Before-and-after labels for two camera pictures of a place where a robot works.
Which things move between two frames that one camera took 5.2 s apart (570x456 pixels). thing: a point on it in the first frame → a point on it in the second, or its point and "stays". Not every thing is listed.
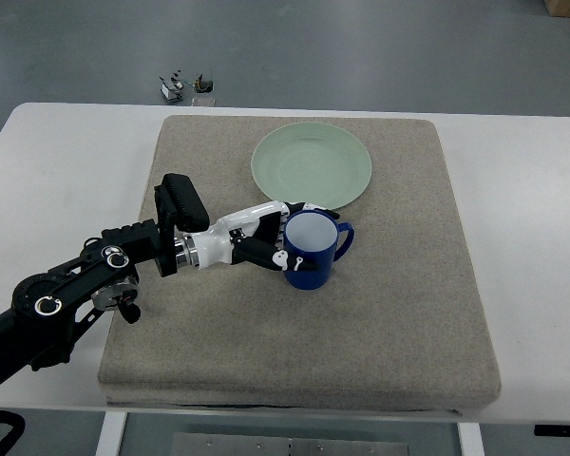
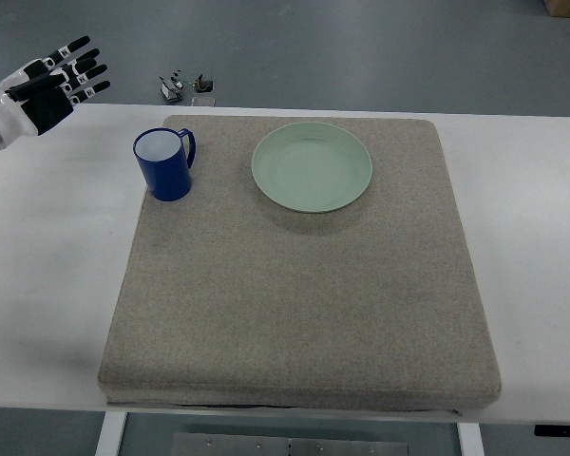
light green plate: x=315 y=163 stays
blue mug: x=313 y=233 → x=166 y=157
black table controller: x=559 y=430 stays
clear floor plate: x=203 y=102 stays
